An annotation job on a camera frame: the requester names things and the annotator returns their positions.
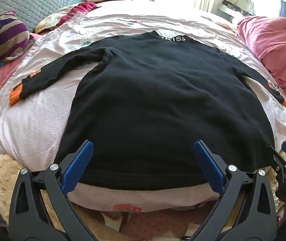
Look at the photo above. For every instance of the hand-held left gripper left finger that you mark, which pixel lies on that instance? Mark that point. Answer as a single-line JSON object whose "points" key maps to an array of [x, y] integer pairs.
{"points": [[79, 165]]}

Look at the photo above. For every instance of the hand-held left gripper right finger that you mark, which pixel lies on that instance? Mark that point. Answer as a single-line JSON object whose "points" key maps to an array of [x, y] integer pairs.
{"points": [[208, 165]]}

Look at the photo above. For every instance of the black long-sleeve sweater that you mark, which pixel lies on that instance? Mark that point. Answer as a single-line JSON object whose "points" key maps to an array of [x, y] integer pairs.
{"points": [[158, 105]]}

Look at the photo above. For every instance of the pale pink printed quilt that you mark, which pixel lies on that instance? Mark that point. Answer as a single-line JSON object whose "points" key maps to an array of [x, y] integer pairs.
{"points": [[45, 120]]}

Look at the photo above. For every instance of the cream fluffy blanket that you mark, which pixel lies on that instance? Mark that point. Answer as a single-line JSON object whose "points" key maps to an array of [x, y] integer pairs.
{"points": [[0, 175]]}

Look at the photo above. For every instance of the pink duvet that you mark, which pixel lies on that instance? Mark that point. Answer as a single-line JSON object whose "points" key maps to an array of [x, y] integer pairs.
{"points": [[270, 42]]}

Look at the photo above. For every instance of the white shelf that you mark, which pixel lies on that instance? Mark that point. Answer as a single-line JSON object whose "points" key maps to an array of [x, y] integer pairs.
{"points": [[229, 11]]}

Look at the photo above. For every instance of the purple striped cloth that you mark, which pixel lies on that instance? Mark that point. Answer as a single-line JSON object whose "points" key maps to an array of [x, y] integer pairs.
{"points": [[2, 35]]}

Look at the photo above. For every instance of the red floral cloth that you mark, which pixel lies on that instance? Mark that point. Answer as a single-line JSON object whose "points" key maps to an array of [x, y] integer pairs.
{"points": [[80, 8]]}

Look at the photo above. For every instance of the white radiator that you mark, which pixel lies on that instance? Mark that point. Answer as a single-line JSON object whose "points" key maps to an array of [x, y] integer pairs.
{"points": [[204, 1]]}

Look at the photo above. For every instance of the grey quilted cushion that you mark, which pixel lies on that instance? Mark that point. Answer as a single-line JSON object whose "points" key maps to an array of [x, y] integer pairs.
{"points": [[37, 2]]}

